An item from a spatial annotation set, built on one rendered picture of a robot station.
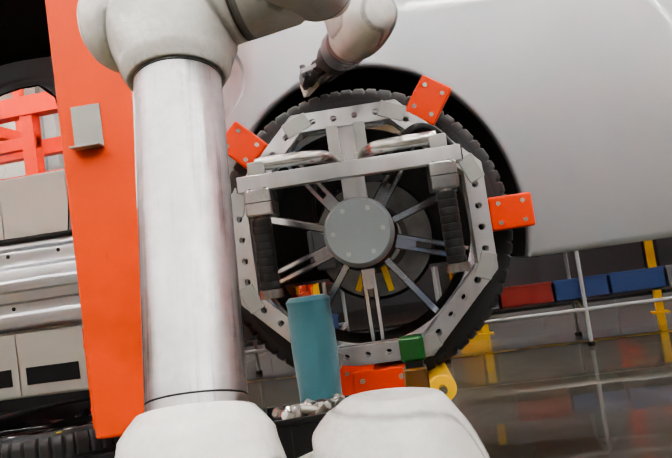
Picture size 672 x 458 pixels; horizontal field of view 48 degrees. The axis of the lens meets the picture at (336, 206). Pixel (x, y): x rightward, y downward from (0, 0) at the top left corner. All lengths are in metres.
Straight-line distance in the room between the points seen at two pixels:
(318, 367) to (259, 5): 0.80
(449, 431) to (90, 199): 1.10
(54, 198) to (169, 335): 5.89
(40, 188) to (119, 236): 5.12
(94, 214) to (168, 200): 0.82
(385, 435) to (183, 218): 0.30
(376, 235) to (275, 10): 0.66
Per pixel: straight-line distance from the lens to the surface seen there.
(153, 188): 0.80
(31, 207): 6.71
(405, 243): 1.69
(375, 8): 1.40
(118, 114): 1.60
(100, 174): 1.60
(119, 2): 0.91
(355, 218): 1.44
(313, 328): 1.47
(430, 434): 0.64
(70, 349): 6.57
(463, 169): 1.60
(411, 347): 1.25
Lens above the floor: 0.79
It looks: 5 degrees up
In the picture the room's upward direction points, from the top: 8 degrees counter-clockwise
